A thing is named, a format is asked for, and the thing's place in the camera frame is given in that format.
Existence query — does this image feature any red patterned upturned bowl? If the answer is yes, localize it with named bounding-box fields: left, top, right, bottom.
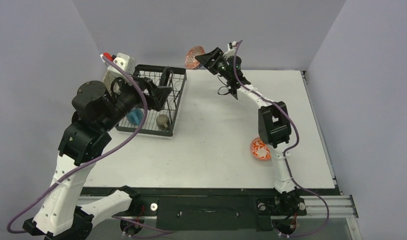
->
left=184, top=45, right=206, bottom=70

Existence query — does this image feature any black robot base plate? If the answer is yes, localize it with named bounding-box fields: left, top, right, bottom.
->
left=74, top=187, right=324, bottom=233

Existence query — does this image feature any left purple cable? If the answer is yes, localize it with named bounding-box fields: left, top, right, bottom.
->
left=6, top=54, right=149, bottom=234

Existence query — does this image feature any orange floral bowl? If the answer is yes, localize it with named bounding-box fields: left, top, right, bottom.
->
left=250, top=137, right=272, bottom=162

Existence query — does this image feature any black wire dish rack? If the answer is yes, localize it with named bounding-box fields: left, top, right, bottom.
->
left=133, top=64, right=187, bottom=137

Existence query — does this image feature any speckled oval plate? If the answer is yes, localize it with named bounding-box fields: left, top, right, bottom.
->
left=102, top=65, right=119, bottom=91

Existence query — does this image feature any olive green ceramic mug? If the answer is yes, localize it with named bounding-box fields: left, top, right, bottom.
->
left=155, top=114, right=171, bottom=131

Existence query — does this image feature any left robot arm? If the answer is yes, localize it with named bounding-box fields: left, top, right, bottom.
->
left=22, top=77, right=173, bottom=240

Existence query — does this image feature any black round plate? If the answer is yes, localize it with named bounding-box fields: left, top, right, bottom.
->
left=159, top=66, right=171, bottom=87

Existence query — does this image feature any white and blue cup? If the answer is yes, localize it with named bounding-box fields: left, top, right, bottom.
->
left=125, top=108, right=144, bottom=126

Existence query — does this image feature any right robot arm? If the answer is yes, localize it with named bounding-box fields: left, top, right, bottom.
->
left=195, top=46, right=300, bottom=216

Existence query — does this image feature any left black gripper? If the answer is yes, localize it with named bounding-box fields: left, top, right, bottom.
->
left=100, top=73, right=171, bottom=132

